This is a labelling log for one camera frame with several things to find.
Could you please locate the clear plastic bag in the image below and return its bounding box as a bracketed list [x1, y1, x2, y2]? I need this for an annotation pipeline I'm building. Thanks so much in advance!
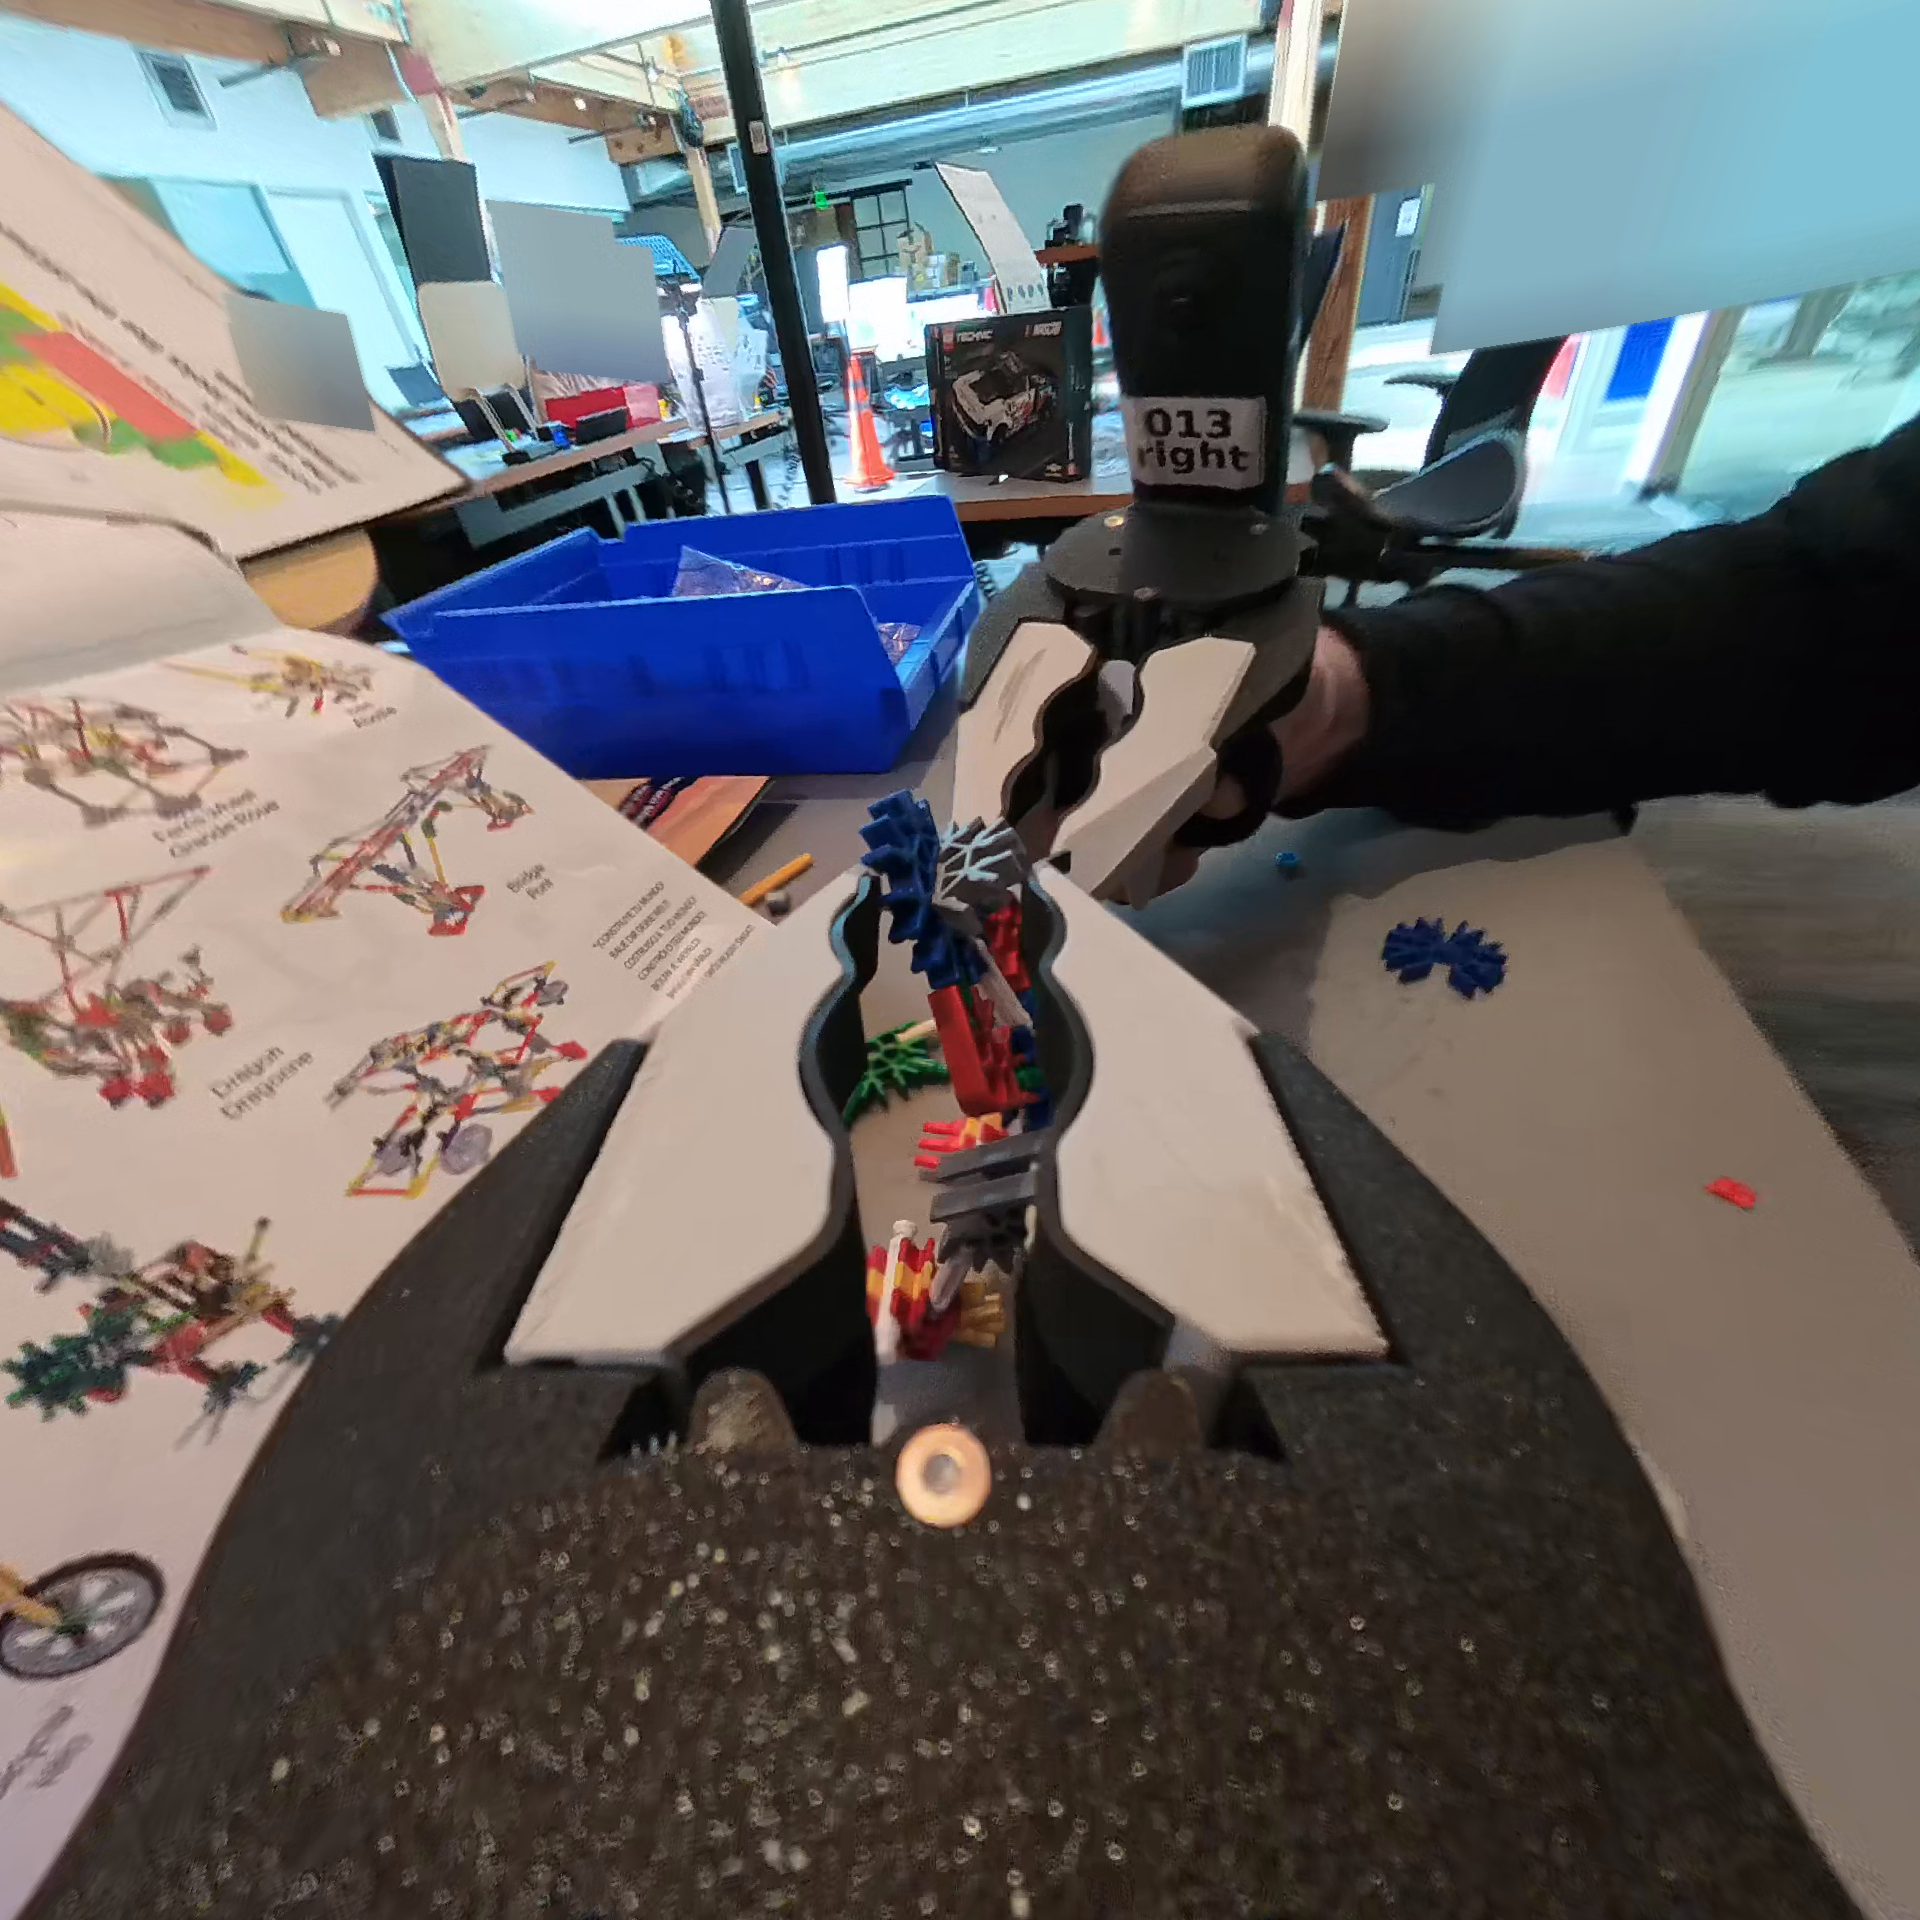
[672, 543, 826, 606]

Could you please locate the black toy car box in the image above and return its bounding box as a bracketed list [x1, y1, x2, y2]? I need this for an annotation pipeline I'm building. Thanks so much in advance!
[922, 311, 1099, 485]

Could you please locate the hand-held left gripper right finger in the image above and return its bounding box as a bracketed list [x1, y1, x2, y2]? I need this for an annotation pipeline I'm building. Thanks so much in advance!
[1016, 867, 1390, 1373]

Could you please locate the blue snowflake connector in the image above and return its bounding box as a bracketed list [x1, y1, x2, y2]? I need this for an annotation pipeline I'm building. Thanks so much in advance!
[1380, 918, 1509, 999]
[858, 790, 951, 981]

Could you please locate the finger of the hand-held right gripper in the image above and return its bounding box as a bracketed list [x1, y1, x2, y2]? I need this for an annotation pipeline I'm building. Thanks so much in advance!
[951, 619, 1109, 863]
[1056, 639, 1262, 910]

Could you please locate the black metal pole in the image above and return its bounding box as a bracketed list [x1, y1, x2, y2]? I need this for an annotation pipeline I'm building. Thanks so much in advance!
[708, 0, 839, 507]

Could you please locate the green connector chain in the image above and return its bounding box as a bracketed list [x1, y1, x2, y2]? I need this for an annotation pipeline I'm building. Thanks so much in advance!
[839, 1024, 951, 1128]

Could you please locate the round wooden board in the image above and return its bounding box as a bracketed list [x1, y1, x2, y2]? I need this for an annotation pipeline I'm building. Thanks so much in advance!
[245, 528, 379, 639]

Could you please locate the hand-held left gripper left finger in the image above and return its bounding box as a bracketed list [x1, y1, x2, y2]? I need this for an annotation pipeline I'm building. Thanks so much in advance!
[502, 867, 887, 1373]

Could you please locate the brown plastic bag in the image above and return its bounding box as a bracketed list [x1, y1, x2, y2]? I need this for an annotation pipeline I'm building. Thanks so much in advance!
[622, 773, 774, 872]

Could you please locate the black office chair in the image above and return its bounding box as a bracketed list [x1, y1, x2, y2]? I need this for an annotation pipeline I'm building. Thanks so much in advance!
[1296, 343, 1575, 602]

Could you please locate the person's right forearm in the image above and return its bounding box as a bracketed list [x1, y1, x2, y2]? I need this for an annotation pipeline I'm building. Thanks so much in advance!
[1319, 406, 1920, 835]

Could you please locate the brick building instruction sheet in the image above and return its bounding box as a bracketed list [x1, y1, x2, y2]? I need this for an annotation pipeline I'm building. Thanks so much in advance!
[0, 104, 466, 559]

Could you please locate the colourful construction toy model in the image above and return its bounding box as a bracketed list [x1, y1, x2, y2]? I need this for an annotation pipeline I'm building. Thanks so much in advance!
[862, 816, 1058, 1368]

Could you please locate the white instruction booklet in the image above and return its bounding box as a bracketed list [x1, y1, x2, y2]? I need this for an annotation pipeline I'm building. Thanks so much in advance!
[0, 509, 288, 704]

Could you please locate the blue plastic bin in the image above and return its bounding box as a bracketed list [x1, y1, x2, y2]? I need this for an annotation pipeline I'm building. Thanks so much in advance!
[381, 495, 984, 781]

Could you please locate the background work table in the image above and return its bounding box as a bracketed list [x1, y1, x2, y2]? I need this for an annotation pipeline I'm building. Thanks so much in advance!
[450, 405, 797, 549]

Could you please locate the person's right hand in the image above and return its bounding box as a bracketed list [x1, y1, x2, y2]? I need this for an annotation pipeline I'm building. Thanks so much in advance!
[1269, 626, 1373, 823]

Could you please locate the toy models instruction sheet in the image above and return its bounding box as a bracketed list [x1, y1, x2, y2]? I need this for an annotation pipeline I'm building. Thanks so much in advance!
[0, 631, 774, 1877]

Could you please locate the orange traffic cone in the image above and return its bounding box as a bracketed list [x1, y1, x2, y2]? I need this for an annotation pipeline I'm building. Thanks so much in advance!
[844, 352, 898, 492]

